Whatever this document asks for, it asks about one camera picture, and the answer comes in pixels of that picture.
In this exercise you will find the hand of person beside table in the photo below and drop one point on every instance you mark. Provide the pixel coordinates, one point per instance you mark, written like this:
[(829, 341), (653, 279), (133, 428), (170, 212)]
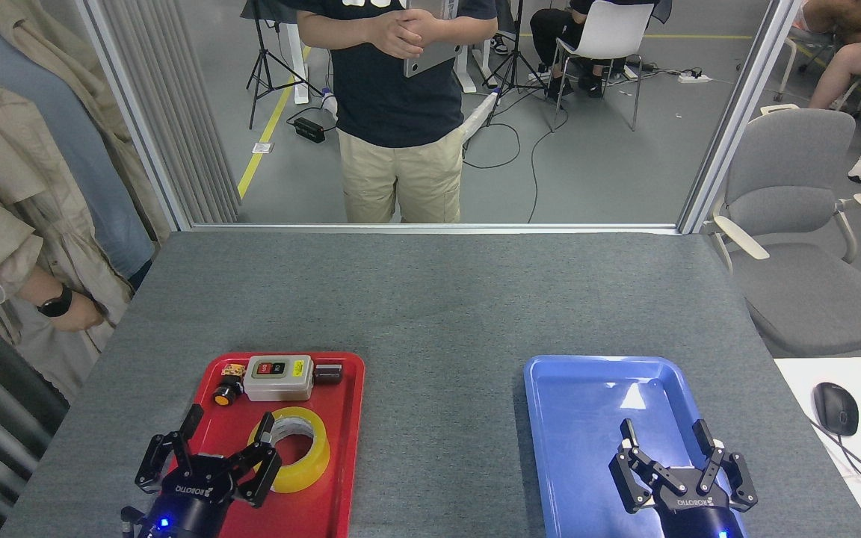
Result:
[(81, 314)]

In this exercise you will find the standing person's left hand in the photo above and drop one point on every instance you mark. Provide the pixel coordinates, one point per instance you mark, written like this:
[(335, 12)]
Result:
[(427, 26)]

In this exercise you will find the white power strip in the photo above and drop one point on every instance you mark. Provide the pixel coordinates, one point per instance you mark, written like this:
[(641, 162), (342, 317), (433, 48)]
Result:
[(694, 77)]

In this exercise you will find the blue plastic tray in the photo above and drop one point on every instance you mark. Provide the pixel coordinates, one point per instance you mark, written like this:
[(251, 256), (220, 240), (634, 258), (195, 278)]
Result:
[(580, 448)]

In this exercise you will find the grey two-button switch box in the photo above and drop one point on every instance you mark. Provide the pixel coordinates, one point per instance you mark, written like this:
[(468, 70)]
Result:
[(277, 382)]

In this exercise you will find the white chair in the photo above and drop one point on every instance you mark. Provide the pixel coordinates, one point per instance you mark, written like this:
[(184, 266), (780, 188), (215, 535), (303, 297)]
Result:
[(610, 30)]

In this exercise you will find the small yellow brown connector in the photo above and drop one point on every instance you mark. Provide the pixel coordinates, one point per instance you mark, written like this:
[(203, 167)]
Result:
[(234, 370)]

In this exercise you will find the grey laptop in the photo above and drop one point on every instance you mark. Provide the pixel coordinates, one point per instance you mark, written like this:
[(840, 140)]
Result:
[(430, 58)]

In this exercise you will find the black wristwatch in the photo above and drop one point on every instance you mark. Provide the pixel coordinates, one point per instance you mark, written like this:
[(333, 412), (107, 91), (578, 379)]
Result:
[(55, 302)]

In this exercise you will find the small black silver switch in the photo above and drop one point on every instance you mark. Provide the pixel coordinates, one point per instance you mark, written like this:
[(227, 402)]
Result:
[(328, 373)]

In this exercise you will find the black tripod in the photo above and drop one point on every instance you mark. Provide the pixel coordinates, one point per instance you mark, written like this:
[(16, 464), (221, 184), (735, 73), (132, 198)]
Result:
[(514, 52), (262, 63)]

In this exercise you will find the seated person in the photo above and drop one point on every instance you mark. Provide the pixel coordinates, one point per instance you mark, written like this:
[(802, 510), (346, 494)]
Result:
[(841, 19), (849, 67)]

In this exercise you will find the person seated on white chair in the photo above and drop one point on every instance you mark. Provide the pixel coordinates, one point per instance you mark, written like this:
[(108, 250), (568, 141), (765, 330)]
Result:
[(550, 33)]

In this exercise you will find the standing person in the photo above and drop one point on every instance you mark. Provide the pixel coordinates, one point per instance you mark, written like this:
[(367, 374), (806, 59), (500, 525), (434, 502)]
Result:
[(393, 104)]

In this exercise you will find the grey office chair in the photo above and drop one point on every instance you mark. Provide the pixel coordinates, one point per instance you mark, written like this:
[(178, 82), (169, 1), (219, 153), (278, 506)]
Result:
[(789, 164)]

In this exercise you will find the silver aluminium post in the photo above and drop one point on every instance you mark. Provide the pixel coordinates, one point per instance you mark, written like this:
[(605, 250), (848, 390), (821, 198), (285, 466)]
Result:
[(737, 112), (131, 112)]

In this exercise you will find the black orange push button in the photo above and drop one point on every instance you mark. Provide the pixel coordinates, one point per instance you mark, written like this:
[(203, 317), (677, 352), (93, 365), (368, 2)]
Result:
[(226, 394)]

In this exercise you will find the person beside table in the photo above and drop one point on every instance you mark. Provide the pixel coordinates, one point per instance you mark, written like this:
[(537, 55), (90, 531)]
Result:
[(4, 187)]

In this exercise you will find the red plastic tray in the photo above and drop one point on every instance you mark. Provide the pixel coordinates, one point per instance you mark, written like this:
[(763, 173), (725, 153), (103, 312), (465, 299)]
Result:
[(341, 456)]

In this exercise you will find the black power adapter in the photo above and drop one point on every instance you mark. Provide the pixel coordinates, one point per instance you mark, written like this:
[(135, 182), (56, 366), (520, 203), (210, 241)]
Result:
[(309, 129)]

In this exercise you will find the grey ribbed partition panel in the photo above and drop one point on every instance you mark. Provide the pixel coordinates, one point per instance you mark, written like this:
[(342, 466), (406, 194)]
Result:
[(176, 104)]

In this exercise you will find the white desk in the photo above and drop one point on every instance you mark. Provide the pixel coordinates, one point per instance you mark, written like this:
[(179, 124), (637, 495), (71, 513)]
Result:
[(797, 381)]

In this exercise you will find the yellow tape roll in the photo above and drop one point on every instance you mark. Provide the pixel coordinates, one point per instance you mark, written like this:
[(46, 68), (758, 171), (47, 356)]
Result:
[(312, 463)]

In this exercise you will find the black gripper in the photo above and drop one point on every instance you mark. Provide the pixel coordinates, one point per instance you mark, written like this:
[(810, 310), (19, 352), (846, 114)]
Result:
[(191, 508), (696, 515)]

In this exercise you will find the standing person's right hand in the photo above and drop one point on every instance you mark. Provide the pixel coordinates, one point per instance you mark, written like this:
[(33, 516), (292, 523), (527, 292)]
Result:
[(397, 39)]

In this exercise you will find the black computer mouse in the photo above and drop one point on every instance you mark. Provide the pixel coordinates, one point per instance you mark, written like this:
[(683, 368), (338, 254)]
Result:
[(835, 407)]

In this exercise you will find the silver aluminium rail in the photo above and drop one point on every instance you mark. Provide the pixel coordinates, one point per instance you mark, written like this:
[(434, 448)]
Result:
[(438, 228)]

